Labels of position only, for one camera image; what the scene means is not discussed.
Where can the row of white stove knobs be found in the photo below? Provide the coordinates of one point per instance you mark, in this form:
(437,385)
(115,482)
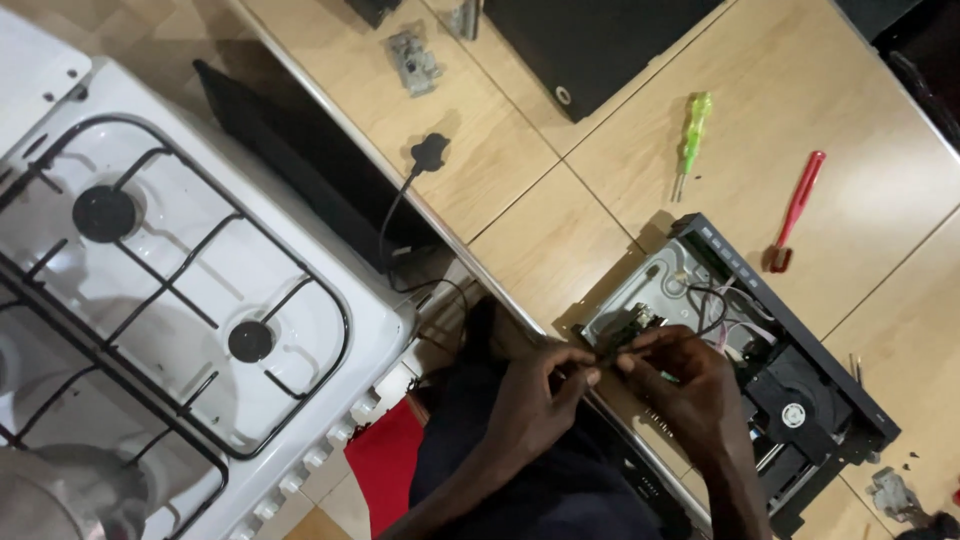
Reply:
(315,454)

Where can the black metal player cover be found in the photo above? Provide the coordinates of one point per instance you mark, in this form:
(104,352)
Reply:
(592,45)

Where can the small black burner cap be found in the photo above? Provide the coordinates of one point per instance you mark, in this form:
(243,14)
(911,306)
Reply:
(250,342)

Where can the small black part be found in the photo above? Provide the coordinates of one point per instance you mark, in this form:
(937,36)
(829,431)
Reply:
(373,10)

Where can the red cloth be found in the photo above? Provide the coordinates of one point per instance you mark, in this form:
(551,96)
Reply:
(382,465)

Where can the grey metal bracket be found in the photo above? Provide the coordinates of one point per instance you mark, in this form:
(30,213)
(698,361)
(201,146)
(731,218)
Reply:
(465,19)
(412,64)

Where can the large black stove grate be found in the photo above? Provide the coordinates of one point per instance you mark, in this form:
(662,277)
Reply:
(180,270)

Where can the opened black disc player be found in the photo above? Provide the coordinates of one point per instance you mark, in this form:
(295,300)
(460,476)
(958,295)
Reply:
(817,330)

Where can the white stove lid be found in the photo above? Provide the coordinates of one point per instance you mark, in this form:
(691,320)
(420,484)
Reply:
(37,67)

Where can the small grey metal part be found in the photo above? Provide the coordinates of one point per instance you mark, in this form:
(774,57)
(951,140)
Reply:
(892,495)

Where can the person's dark clothing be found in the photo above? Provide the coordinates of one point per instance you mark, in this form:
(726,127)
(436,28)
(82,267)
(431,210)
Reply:
(570,495)

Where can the person's left fingers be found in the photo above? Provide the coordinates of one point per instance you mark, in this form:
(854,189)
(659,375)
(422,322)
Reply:
(579,369)

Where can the white gas stove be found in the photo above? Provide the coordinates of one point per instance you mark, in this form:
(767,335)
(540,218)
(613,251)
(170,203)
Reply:
(225,247)

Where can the large black burner cap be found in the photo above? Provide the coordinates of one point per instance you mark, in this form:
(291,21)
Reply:
(104,214)

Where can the red screwdriver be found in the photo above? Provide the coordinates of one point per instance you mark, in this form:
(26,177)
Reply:
(799,199)

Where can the person's right hand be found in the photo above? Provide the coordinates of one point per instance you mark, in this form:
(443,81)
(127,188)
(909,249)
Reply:
(690,390)

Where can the black disc drive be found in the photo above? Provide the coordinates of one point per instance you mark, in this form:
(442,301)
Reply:
(802,405)

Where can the person's right fingers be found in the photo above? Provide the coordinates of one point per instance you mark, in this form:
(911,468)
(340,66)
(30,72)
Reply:
(652,349)

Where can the black flat panel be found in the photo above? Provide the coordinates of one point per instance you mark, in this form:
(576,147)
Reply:
(315,165)

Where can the green circuit board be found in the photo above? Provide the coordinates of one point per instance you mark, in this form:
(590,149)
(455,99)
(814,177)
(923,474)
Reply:
(630,324)

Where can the black power plug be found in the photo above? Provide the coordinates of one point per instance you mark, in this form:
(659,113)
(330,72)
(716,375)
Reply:
(430,152)

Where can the small black stove grate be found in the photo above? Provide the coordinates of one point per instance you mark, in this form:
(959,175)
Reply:
(45,412)

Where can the person's left hand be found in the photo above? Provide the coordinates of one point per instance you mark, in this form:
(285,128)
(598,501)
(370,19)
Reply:
(525,397)

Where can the silver metal pot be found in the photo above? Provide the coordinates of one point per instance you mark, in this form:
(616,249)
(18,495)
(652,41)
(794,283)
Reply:
(67,499)

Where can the green screwdriver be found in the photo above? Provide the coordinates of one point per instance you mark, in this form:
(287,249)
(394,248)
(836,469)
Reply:
(694,135)

